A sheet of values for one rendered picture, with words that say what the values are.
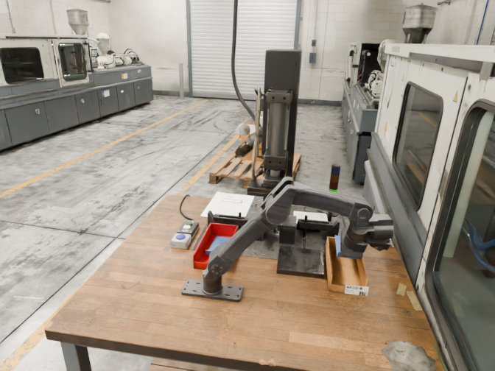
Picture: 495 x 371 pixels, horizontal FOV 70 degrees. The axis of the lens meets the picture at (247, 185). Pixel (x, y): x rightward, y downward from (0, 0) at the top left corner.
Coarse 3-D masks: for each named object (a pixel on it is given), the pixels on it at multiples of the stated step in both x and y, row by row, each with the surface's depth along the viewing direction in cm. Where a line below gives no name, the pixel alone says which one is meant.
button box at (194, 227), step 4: (188, 196) 194; (180, 204) 178; (180, 208) 173; (180, 212) 170; (184, 216) 166; (192, 220) 158; (184, 224) 154; (192, 224) 154; (196, 224) 155; (180, 228) 151; (192, 228) 151; (196, 228) 154; (180, 232) 148; (184, 232) 148; (188, 232) 148; (192, 232) 149; (192, 236) 150
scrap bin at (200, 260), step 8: (216, 224) 150; (224, 224) 149; (208, 232) 147; (216, 232) 151; (224, 232) 150; (232, 232) 150; (208, 240) 147; (200, 248) 136; (200, 256) 136; (208, 256) 136; (200, 264) 128
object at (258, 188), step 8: (264, 176) 140; (272, 176) 141; (280, 176) 141; (248, 184) 143; (256, 184) 143; (264, 184) 138; (272, 184) 137; (248, 192) 141; (256, 192) 141; (264, 192) 140
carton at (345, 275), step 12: (336, 252) 141; (336, 264) 134; (348, 264) 134; (360, 264) 127; (336, 276) 127; (348, 276) 127; (360, 276) 126; (336, 288) 119; (348, 288) 118; (360, 288) 117
